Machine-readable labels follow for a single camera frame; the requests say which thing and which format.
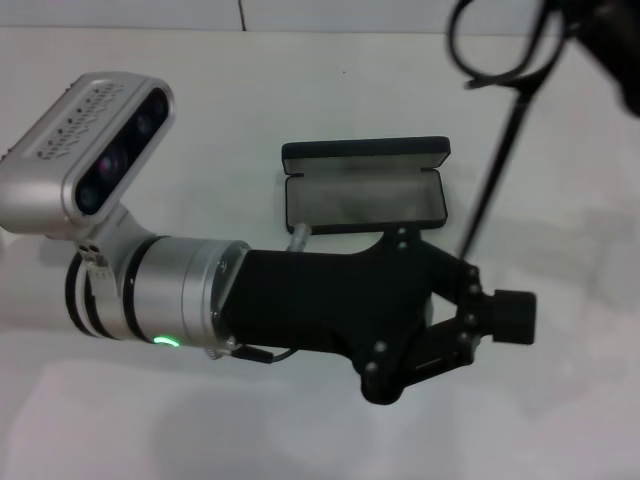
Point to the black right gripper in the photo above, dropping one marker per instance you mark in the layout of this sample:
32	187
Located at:
615	45

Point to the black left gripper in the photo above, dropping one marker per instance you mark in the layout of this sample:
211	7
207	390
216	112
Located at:
320	300

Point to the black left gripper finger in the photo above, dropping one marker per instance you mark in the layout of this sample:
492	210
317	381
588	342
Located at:
515	317

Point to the black glasses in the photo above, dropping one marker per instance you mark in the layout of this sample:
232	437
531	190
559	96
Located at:
500	160

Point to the black glasses case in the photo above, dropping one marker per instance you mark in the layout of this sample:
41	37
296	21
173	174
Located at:
360	195

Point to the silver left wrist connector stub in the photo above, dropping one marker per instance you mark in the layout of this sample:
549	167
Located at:
300	236

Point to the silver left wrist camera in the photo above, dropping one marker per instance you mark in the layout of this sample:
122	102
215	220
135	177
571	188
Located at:
65	165

